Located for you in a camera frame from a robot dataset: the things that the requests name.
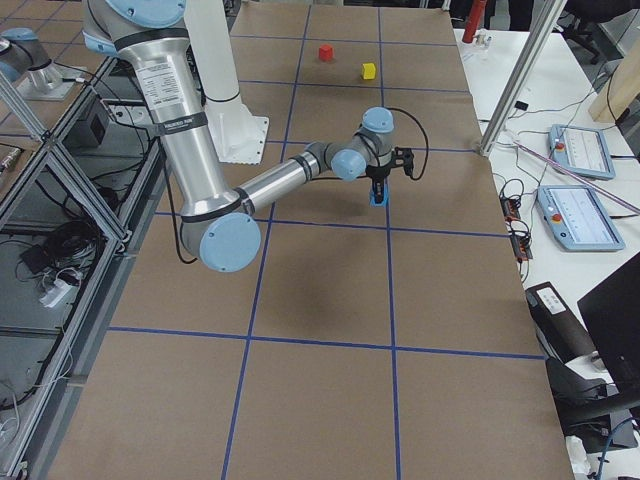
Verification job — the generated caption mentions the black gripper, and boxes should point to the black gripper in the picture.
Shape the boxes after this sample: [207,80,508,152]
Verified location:
[366,165,390,196]

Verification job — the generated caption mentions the blue block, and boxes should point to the blue block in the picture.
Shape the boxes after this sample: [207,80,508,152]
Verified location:
[369,191,388,208]

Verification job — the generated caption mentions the yellow block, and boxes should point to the yellow block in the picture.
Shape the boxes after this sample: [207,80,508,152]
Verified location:
[361,62,377,81]

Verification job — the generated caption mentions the red block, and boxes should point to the red block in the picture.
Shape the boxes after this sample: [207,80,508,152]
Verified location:
[318,44,334,62]

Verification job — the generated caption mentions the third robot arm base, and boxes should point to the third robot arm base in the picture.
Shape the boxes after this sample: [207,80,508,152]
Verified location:
[1,27,75,101]

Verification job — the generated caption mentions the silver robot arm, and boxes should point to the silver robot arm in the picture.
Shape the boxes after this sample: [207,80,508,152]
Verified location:
[83,1,394,272]

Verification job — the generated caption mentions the orange black electronics board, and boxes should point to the orange black electronics board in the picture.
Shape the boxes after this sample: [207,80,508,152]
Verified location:
[500,196,533,263]

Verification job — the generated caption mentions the near teach pendant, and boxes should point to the near teach pendant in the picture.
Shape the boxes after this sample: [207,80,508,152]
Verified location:
[536,185,625,252]

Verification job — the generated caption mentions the teach pendant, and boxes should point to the teach pendant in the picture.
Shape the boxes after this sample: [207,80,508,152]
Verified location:
[536,185,625,252]
[548,124,616,180]

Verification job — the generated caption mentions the red cylinder bottle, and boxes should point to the red cylinder bottle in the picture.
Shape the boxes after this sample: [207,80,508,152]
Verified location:
[462,0,487,44]

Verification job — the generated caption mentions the far teach pendant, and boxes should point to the far teach pendant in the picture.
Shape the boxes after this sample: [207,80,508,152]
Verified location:
[548,124,616,180]

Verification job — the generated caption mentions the black label printer box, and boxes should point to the black label printer box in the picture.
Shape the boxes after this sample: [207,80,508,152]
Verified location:
[525,282,596,363]

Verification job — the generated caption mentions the black monitor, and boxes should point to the black monitor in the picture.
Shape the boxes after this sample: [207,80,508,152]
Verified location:
[578,254,639,390]

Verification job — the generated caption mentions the white power strip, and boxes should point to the white power strip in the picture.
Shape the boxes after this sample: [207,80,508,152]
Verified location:
[39,279,75,308]

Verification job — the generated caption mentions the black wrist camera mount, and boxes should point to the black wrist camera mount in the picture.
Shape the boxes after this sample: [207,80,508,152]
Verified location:
[391,146,414,178]

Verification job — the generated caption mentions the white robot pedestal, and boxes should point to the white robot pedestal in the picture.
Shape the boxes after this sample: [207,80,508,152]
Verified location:
[184,0,269,165]

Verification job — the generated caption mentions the aluminium frame post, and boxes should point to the aluminium frame post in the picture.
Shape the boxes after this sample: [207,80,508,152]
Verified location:
[477,0,566,157]

